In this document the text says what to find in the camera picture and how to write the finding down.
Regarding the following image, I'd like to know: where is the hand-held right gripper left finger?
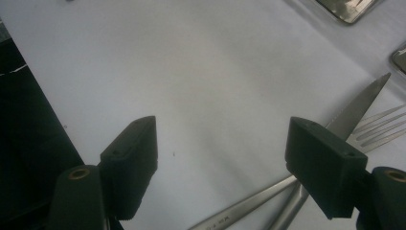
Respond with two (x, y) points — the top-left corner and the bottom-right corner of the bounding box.
(99, 115), (159, 222)

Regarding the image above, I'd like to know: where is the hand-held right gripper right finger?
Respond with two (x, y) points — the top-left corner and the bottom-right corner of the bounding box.
(284, 116), (369, 220)

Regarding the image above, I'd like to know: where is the steel fork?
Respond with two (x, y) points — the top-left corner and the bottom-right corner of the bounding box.
(188, 103), (406, 230)

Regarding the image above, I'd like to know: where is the steel table knife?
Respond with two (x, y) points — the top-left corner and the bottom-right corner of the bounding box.
(264, 72), (392, 230)

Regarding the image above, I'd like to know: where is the smoky clear plastic bin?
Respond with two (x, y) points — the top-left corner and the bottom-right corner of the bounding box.
(391, 46), (406, 76)
(314, 0), (382, 25)

